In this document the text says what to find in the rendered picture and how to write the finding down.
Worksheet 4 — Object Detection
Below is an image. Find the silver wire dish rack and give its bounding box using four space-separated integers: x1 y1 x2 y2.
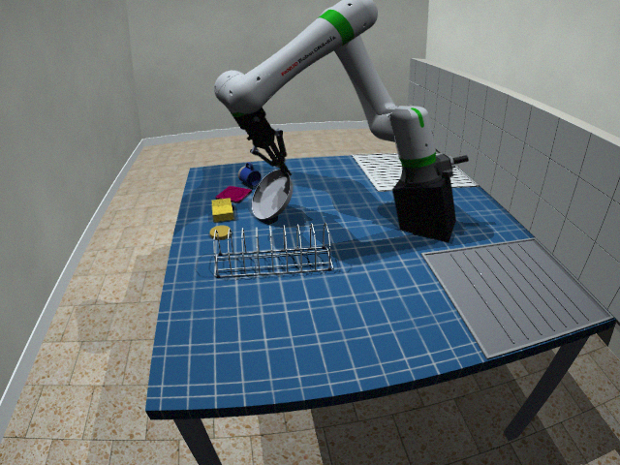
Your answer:
213 223 333 278

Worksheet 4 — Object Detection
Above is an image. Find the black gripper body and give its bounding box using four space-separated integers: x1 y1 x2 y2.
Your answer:
245 118 275 149

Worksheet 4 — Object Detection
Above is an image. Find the blue mug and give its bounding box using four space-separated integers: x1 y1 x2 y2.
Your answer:
238 162 262 187

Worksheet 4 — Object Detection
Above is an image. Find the white ribbed draining mat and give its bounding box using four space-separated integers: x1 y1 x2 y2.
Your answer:
352 153 479 192

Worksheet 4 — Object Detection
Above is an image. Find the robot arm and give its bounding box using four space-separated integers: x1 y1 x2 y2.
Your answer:
214 0 469 187

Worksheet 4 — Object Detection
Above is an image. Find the white tiled backsplash wall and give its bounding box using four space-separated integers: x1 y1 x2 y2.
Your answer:
408 58 620 360

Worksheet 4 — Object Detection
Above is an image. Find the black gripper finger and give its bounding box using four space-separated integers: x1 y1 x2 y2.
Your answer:
250 140 289 178
268 129 292 176

